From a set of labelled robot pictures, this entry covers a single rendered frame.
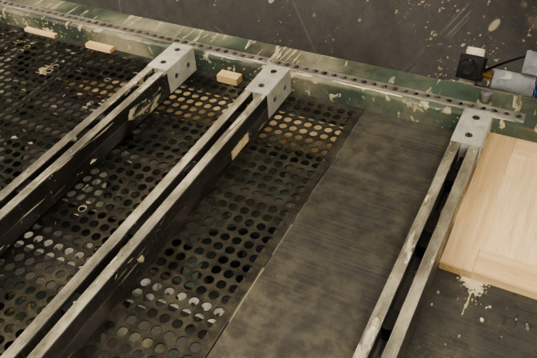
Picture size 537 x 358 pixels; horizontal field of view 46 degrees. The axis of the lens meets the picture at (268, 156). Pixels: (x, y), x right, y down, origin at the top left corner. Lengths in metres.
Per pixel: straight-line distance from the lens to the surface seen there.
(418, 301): 1.05
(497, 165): 1.40
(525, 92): 1.63
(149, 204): 1.23
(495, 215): 1.29
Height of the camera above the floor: 2.36
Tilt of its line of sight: 65 degrees down
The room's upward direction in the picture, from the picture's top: 104 degrees counter-clockwise
